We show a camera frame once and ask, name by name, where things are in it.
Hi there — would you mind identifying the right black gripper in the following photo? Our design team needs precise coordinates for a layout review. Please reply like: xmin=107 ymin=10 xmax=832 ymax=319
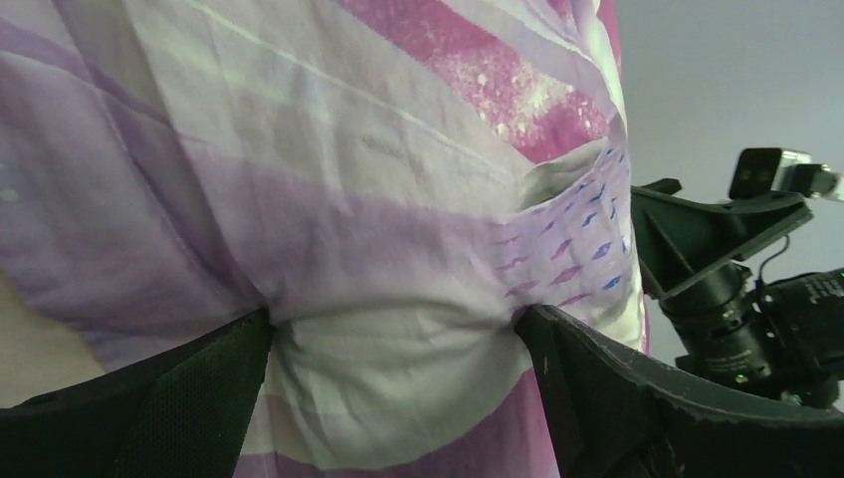
xmin=631 ymin=178 xmax=813 ymax=301

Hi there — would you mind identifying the purple printed pillowcase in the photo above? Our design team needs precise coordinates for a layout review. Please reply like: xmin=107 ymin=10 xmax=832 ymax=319
xmin=1 ymin=1 xmax=648 ymax=477

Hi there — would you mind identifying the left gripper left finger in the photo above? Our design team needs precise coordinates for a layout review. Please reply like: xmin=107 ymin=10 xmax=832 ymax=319
xmin=1 ymin=310 xmax=272 ymax=477

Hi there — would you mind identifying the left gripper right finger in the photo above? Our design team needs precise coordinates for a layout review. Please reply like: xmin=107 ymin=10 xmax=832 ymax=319
xmin=516 ymin=306 xmax=843 ymax=478

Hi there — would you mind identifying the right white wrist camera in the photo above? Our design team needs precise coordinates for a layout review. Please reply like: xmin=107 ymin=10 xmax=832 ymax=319
xmin=728 ymin=147 xmax=843 ymax=202

